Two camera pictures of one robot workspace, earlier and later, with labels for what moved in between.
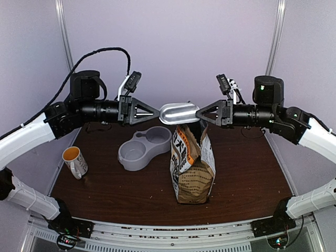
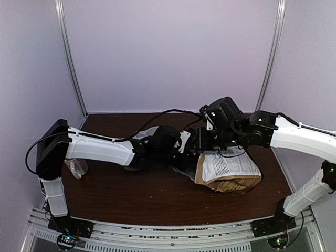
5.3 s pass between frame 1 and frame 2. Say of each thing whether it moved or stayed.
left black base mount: stayed
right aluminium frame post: stayed
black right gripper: moved
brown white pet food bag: moved
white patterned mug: stayed
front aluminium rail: stayed
